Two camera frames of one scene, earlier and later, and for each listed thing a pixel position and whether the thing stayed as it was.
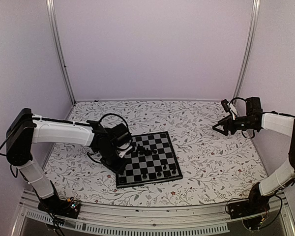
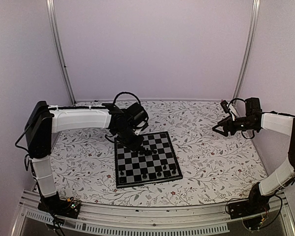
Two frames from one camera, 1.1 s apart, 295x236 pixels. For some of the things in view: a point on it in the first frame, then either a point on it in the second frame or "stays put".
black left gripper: [119, 168] to [134, 146]
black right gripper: [225, 123] stays put
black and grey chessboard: [151, 160] stays put
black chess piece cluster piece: [142, 150] stays put
